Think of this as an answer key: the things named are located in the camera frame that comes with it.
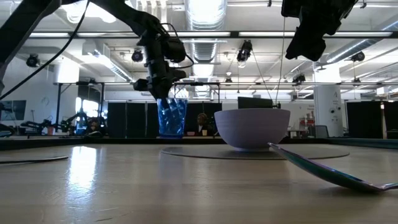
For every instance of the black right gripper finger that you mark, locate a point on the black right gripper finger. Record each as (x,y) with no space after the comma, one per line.
(318,45)
(301,45)

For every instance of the iridescent metal spoon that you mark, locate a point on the iridescent metal spoon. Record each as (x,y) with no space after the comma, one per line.
(326,174)

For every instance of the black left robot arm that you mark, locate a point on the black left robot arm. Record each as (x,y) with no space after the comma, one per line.
(18,25)

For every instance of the black ceiling spotlight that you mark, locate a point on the black ceiling spotlight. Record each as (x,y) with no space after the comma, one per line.
(357,56)
(298,78)
(32,60)
(244,51)
(137,56)

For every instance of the blue faceted plastic cup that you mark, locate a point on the blue faceted plastic cup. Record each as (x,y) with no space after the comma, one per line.
(172,124)

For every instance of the black partition panels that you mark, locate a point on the black partition panels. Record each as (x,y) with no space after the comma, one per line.
(363,119)
(133,119)

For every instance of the person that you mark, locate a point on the person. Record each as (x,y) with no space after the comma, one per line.
(93,127)
(202,123)

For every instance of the white column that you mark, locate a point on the white column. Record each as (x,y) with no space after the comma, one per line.
(328,105)

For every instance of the round grey placemat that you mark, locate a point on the round grey placemat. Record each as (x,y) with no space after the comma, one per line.
(202,153)

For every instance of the black bar with light strips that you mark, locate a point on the black bar with light strips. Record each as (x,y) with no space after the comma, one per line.
(233,34)

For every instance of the black monitor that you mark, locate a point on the black monitor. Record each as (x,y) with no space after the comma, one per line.
(255,102)

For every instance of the grey office chair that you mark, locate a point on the grey office chair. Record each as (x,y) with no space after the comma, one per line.
(321,131)

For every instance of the lavender bowl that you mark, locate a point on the lavender bowl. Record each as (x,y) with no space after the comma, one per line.
(252,130)

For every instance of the background black robot arms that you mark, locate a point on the background black robot arms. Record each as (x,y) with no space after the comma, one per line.
(40,124)

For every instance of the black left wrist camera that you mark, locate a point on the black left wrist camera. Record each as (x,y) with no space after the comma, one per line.
(175,49)

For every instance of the black background gantry frame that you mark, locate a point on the black background gantry frame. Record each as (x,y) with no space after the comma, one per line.
(199,83)
(58,109)

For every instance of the silver ventilation duct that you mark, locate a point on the silver ventilation duct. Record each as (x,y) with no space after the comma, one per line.
(205,46)

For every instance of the black table frame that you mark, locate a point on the black table frame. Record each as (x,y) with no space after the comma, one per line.
(93,141)

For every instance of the dark wall picture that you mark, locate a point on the dark wall picture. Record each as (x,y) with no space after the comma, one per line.
(15,110)

